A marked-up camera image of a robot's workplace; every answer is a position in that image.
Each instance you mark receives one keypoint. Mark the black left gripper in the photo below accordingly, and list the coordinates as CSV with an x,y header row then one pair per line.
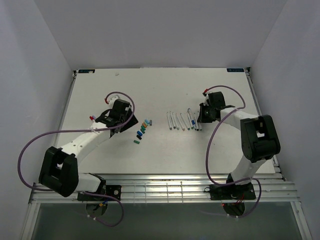
x,y
133,121

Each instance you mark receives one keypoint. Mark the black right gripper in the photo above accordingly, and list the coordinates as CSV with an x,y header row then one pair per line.
x,y
202,118

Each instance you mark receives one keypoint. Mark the green capped white marker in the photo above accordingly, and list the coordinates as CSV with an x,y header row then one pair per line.
x,y
199,126

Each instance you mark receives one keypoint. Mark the blue capped whiteboard marker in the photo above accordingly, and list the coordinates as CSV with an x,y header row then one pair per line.
x,y
192,119

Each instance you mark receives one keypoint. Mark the black capped white marker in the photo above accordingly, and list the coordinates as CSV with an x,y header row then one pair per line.
x,y
196,122

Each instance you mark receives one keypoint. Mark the dark green capped marker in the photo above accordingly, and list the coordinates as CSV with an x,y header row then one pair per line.
x,y
191,125

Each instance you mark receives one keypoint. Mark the teal capped white marker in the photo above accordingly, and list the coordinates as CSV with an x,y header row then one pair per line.
x,y
185,122

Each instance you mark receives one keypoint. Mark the orange capped white marker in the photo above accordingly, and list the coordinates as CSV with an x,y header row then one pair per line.
x,y
182,123

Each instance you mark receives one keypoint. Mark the mint capped white marker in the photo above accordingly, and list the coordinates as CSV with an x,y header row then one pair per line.
x,y
176,121

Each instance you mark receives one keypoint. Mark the grey white marker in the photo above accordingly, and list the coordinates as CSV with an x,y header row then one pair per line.
x,y
169,121

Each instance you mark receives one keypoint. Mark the light blue white marker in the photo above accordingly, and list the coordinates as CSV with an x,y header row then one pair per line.
x,y
172,120

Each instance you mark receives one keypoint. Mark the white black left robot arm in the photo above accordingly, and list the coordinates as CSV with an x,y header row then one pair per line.
x,y
60,168

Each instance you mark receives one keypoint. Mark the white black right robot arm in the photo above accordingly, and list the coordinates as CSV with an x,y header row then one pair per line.
x,y
232,117

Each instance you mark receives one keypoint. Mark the blue label sticker right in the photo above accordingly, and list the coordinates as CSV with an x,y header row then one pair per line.
x,y
235,70

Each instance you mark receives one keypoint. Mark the blue label sticker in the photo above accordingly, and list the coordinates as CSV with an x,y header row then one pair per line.
x,y
86,71
235,70

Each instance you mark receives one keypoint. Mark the blue label sticker left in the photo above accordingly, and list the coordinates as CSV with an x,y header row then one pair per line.
x,y
86,71

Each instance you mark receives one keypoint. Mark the right aluminium side rail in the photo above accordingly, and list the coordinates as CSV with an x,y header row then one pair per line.
x,y
259,141

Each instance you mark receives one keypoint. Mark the aluminium frame rail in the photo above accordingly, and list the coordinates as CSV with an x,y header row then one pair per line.
x,y
170,189

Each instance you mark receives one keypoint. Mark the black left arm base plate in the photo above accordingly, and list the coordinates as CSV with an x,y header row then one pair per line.
x,y
114,191

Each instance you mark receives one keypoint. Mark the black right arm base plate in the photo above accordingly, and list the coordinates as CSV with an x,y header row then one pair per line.
x,y
232,192

